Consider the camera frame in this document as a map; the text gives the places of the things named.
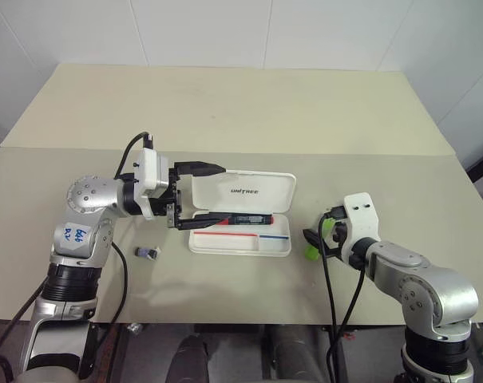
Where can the white label with blue writing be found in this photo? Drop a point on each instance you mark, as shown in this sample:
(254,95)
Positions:
(74,238)

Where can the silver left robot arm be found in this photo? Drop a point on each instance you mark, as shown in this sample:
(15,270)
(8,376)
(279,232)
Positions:
(85,199)

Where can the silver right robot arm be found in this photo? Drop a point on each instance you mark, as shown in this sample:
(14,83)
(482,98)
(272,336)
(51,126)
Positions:
(424,291)

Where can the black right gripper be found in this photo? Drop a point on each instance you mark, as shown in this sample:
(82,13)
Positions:
(337,233)

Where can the white plastic pencil case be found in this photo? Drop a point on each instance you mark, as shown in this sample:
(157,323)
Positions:
(245,191)

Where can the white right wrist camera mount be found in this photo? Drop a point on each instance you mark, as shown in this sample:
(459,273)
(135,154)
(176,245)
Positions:
(363,219)

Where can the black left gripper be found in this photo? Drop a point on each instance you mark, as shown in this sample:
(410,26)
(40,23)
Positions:
(173,191)

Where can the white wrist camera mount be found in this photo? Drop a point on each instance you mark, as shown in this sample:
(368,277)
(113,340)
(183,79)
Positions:
(147,175)
(363,219)

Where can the red marker with black label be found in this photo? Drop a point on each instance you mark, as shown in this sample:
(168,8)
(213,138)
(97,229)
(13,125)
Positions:
(251,219)

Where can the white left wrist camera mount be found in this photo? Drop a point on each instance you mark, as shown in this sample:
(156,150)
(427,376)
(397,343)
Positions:
(147,175)

